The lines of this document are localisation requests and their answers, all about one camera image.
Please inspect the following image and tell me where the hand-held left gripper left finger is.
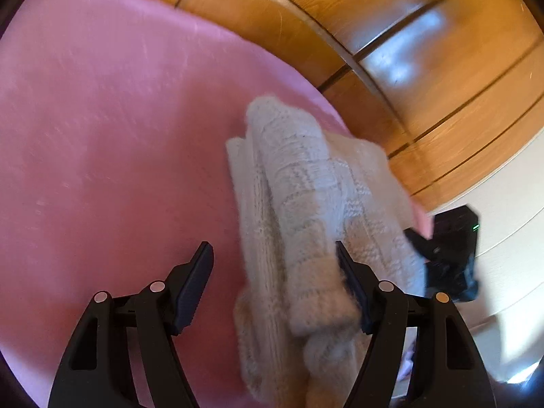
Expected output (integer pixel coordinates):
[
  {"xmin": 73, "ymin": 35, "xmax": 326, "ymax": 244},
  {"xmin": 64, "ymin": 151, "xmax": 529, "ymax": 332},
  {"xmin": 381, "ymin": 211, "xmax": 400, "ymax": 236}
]
[{"xmin": 48, "ymin": 241, "xmax": 214, "ymax": 408}]

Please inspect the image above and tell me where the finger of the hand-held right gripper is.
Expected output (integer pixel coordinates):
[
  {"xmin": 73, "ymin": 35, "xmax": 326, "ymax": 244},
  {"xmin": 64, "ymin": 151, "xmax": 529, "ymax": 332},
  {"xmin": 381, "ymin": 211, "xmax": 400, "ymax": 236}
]
[{"xmin": 403, "ymin": 228, "xmax": 441, "ymax": 265}]

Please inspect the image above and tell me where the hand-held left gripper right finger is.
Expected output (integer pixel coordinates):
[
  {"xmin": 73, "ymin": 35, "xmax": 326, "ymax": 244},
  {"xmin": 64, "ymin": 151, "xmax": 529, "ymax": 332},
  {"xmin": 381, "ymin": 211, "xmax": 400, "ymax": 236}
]
[{"xmin": 336, "ymin": 240, "xmax": 496, "ymax": 408}]

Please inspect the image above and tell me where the white knitted sweater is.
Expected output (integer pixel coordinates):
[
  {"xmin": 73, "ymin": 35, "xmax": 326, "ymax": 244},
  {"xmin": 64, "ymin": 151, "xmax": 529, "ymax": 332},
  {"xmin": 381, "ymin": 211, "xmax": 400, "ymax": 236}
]
[{"xmin": 225, "ymin": 93, "xmax": 430, "ymax": 408}]

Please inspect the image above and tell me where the pink blanket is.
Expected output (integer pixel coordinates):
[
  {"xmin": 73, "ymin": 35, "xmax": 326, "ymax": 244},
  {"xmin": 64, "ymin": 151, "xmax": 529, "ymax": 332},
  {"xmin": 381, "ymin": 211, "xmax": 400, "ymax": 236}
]
[{"xmin": 0, "ymin": 0, "xmax": 435, "ymax": 408}]

